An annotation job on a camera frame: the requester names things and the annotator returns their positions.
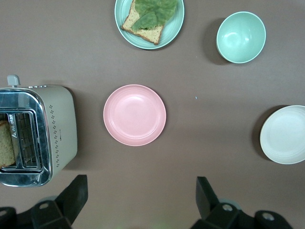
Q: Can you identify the green lettuce leaf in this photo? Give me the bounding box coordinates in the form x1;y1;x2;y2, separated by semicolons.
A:
131;0;179;31

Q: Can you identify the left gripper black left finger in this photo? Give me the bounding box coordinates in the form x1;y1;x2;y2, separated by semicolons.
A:
30;175;89;229

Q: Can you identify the beige and chrome toaster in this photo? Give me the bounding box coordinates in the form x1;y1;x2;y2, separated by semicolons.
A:
0;74;79;187

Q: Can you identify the beige plate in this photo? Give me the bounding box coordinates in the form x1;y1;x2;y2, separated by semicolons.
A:
259;105;305;165

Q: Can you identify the green plate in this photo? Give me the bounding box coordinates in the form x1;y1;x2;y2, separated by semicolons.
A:
114;0;185;50

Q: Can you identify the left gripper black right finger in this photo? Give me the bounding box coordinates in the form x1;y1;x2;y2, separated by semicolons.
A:
190;176;257;229

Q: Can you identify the pink plate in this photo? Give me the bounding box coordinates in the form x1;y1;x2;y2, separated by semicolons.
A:
102;84;167;146

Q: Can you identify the bread slice under lettuce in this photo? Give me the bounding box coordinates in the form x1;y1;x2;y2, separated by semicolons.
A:
121;0;167;46

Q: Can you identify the green bowl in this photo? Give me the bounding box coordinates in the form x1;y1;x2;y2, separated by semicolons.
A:
215;11;267;64

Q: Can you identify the toast slice in toaster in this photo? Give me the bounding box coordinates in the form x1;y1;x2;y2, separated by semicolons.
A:
0;120;16;169

